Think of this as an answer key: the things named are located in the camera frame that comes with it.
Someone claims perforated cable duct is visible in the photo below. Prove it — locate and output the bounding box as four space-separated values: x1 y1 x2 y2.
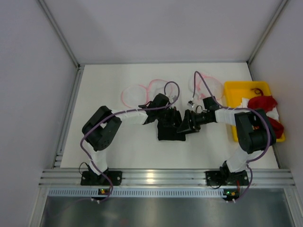
48 188 227 198

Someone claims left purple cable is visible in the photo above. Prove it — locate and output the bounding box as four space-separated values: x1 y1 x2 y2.
80 81 181 204

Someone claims white pink-trimmed laundry bag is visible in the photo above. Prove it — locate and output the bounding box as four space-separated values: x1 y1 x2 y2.
188 73 223 101
121 79 178 109

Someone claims red garment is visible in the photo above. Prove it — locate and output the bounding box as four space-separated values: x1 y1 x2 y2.
248 88 284 139

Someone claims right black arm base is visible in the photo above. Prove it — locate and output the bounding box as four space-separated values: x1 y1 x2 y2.
205 170 249 189

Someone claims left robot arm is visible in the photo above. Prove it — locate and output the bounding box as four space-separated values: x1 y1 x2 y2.
80 93 186 176

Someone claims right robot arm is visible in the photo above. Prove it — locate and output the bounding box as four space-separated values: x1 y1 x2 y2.
177 97 276 183

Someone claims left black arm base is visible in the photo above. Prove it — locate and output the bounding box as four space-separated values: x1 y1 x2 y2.
80 170 123 186

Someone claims aluminium front rail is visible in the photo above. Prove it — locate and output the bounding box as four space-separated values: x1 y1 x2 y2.
38 168 295 188

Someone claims yellow plastic bin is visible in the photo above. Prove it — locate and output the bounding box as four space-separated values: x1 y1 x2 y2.
224 81 285 142

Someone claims black bra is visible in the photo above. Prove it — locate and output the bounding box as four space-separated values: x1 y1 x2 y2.
157 119 186 141

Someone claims white garment in bin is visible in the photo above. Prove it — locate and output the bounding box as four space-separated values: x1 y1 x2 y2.
238 98 279 121

